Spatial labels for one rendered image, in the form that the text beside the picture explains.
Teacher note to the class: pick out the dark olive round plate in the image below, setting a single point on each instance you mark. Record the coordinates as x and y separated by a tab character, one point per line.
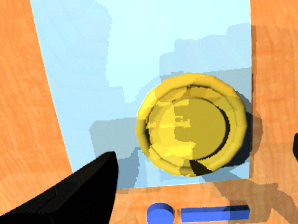
191	125

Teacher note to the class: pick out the light blue flat mat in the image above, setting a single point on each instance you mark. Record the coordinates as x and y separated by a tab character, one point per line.
102	57

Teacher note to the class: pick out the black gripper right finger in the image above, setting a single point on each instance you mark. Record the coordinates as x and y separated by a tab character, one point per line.
295	146

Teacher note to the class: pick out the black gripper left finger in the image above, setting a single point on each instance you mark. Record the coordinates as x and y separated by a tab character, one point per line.
85	197

